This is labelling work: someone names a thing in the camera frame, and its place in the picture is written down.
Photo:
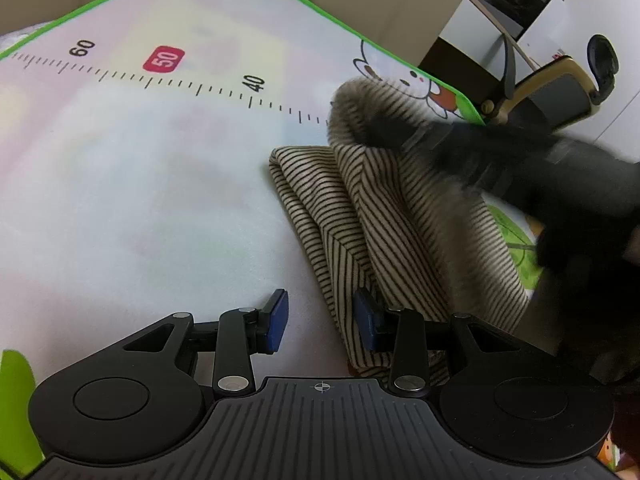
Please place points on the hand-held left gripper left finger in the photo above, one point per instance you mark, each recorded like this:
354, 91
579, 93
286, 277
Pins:
277, 321

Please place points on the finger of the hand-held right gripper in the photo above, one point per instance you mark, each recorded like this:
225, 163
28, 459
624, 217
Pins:
405, 134

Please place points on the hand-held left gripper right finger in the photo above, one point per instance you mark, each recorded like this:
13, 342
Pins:
365, 322

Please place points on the beige striped garment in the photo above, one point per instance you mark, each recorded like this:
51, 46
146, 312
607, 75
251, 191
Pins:
340, 210

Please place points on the beige mesh office chair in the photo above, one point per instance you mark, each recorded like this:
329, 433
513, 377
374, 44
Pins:
555, 87

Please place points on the white desk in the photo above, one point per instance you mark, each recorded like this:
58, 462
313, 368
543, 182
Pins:
465, 25

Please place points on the cartoon print play mat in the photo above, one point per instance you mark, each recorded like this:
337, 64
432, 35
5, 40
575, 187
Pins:
125, 185

